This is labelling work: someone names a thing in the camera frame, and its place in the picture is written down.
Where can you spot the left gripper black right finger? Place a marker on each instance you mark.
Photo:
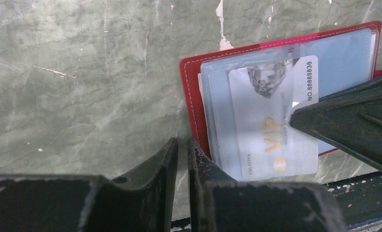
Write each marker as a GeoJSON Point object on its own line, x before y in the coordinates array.
{"type": "Point", "coordinates": [219, 203]}

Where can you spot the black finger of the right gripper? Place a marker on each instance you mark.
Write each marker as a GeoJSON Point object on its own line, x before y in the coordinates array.
{"type": "Point", "coordinates": [350, 120]}

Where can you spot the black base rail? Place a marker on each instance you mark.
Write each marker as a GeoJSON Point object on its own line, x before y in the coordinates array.
{"type": "Point", "coordinates": [359, 198]}

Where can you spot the red leather card holder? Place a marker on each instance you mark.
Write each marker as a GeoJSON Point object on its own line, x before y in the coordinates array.
{"type": "Point", "coordinates": [198, 95]}

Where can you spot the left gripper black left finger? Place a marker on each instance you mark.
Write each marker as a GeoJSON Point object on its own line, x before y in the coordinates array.
{"type": "Point", "coordinates": [141, 200]}

